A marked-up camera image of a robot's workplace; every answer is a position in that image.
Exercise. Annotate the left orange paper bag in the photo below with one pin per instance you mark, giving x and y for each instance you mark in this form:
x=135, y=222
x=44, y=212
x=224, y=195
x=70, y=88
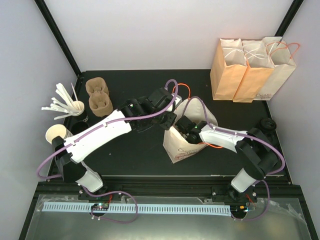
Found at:
x=228, y=68

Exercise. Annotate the back-left pulp cup carrier stack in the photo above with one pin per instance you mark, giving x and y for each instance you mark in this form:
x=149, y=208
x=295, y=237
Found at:
x=99, y=97

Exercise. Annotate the light blue cable duct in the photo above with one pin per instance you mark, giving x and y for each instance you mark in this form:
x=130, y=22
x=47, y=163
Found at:
x=130, y=208

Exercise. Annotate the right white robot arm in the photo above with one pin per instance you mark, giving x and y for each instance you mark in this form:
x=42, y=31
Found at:
x=255, y=151

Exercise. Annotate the black paper cup stack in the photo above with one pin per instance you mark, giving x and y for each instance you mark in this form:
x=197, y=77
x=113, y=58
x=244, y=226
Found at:
x=80, y=125

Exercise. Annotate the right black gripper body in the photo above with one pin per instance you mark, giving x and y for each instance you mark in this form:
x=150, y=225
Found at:
x=190, y=141

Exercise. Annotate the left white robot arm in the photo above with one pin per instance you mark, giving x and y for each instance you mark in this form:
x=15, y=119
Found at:
x=136, y=114

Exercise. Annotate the stack of white paper cups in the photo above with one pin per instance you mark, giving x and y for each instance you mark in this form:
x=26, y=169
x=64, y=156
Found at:
x=57, y=130

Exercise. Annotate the printed Cream Bear paper bag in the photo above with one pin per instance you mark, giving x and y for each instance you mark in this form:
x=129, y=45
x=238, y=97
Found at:
x=183, y=139

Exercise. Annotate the black frame post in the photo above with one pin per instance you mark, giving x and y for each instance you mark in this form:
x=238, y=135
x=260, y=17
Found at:
x=42, y=6
x=288, y=18

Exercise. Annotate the black coffee lid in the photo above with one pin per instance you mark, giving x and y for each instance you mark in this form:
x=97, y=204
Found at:
x=267, y=124
x=272, y=139

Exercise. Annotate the orange paper bag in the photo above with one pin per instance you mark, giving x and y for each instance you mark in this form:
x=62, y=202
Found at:
x=259, y=69
x=228, y=68

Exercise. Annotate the white bag orange handles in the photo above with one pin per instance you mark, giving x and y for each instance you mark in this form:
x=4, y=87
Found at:
x=282, y=56

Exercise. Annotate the left black frame post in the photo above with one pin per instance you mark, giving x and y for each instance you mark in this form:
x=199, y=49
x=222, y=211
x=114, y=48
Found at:
x=42, y=6

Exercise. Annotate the right black frame post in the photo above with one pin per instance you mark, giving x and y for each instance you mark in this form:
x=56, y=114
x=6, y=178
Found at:
x=288, y=18

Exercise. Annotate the middle orange paper bag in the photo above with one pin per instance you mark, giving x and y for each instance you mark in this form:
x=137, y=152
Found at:
x=259, y=69

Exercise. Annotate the black coffee lid back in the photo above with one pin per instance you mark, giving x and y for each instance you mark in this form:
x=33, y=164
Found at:
x=267, y=124

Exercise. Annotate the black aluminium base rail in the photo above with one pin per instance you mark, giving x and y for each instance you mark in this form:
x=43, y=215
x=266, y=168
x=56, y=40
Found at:
x=216, y=189

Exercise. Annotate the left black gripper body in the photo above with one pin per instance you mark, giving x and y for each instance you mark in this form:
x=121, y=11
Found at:
x=166, y=125

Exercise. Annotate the black coffee lid middle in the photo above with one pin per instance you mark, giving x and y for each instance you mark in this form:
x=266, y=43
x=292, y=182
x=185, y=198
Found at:
x=272, y=139

